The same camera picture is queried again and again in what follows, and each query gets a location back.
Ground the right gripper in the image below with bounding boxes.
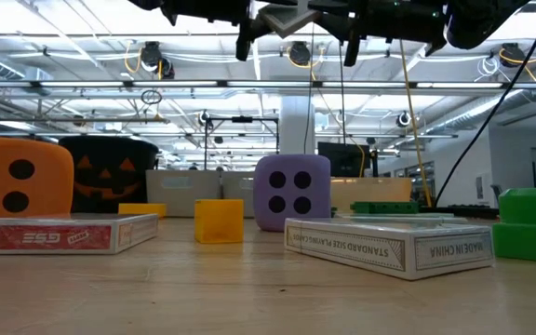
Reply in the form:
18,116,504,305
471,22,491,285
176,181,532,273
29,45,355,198
316,0,450,68

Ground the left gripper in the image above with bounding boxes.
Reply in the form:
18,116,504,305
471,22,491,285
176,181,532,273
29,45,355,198
160,0,276,62

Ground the silver playing card deck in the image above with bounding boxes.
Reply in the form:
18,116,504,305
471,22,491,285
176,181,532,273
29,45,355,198
258,3,321,40

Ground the yellow toy block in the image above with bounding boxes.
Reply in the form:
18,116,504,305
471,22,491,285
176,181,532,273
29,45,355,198
194,198,245,245

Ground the orange foam die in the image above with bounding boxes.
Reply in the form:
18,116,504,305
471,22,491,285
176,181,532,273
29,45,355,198
0,136,75,237

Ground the red playing card deck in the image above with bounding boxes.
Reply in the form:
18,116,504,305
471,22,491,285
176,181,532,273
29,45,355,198
0,212,160,256

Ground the black monitor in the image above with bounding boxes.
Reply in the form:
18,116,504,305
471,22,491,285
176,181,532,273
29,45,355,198
317,141,372,179

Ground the purple foam die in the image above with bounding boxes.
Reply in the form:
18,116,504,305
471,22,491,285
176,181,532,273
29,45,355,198
252,154,332,233

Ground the grey plastic bin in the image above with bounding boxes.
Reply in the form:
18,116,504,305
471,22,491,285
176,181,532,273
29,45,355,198
221,170,256,219
145,169,222,219

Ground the orange plastic bin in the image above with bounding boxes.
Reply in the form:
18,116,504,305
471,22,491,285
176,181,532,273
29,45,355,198
330,177,413,215

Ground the black jack-o-lantern bucket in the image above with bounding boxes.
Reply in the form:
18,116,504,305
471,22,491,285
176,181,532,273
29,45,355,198
58,135,160,215

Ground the teal framed card deck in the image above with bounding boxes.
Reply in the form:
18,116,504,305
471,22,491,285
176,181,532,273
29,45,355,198
334,212,470,225

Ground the orange flat toy brick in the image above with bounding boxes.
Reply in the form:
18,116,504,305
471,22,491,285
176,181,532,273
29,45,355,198
117,202,168,219

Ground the white playing card deck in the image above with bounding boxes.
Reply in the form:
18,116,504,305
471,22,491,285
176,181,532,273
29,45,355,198
284,216,496,282

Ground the green two-stud toy block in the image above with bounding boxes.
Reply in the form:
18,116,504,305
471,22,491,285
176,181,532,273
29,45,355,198
491,187,536,265

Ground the black metal rig frame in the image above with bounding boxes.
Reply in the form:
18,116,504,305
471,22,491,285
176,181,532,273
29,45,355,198
202,115,281,171

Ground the yellow cable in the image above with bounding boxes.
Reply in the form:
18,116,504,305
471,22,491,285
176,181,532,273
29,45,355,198
397,36,435,208

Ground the long ceiling light rail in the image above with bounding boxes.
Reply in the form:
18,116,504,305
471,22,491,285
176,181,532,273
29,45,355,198
0,79,536,90

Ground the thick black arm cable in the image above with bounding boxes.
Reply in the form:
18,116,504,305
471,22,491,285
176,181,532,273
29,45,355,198
434,0,536,208

